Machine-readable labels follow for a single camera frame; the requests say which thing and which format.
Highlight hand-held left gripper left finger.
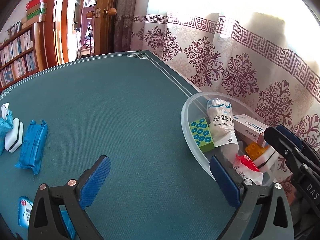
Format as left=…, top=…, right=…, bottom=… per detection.
left=27, top=155, right=111, bottom=240

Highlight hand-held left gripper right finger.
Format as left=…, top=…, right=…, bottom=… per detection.
left=209, top=155, right=295, bottom=240

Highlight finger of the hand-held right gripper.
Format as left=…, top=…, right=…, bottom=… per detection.
left=264, top=127, right=310, bottom=178
left=276, top=124, right=320, bottom=160

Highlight white sponge with black stripe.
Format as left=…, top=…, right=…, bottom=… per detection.
left=254, top=146, right=279, bottom=172
left=4, top=117, right=24, bottom=153

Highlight orange building block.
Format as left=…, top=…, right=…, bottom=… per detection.
left=244, top=141, right=269, bottom=161

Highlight red glue packet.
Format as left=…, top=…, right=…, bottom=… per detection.
left=232, top=154, right=263, bottom=180

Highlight white medicine box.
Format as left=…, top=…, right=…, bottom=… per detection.
left=232, top=114, right=272, bottom=145

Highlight green block with blue circles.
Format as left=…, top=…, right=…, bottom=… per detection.
left=189, top=117, right=215, bottom=153

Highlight white cotton swab bag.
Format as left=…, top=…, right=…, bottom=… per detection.
left=206, top=99, right=238, bottom=147

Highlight clear plastic container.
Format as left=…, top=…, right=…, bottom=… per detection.
left=181, top=92, right=280, bottom=187

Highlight dark blue wrapped packet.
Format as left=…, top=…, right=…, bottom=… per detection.
left=15, top=120, right=49, bottom=175

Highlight light blue tissue packet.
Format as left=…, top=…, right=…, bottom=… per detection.
left=17, top=196, right=77, bottom=239

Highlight teal table mat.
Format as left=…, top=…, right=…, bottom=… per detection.
left=0, top=51, right=293, bottom=240

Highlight white curtain with maroon pattern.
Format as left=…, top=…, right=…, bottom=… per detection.
left=130, top=11, right=320, bottom=200

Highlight blue towel with label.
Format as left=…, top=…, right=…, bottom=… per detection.
left=0, top=102, right=14, bottom=155

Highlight wooden bookshelf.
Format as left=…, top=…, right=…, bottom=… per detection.
left=0, top=21, right=47, bottom=92

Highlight rows of books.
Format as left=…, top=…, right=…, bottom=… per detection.
left=0, top=29, right=38, bottom=88

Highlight wooden door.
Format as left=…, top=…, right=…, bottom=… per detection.
left=94, top=0, right=120, bottom=55

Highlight hanging mauve pants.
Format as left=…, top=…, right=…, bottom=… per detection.
left=80, top=6, right=94, bottom=47

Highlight green flat box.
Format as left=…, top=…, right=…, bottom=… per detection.
left=27, top=8, right=47, bottom=20

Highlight tan flat box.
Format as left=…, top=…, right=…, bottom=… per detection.
left=26, top=2, right=47, bottom=14

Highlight wooden door frame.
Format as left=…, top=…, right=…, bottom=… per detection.
left=45, top=0, right=87, bottom=68

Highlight picture frame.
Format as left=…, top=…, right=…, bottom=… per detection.
left=9, top=21, right=22, bottom=35

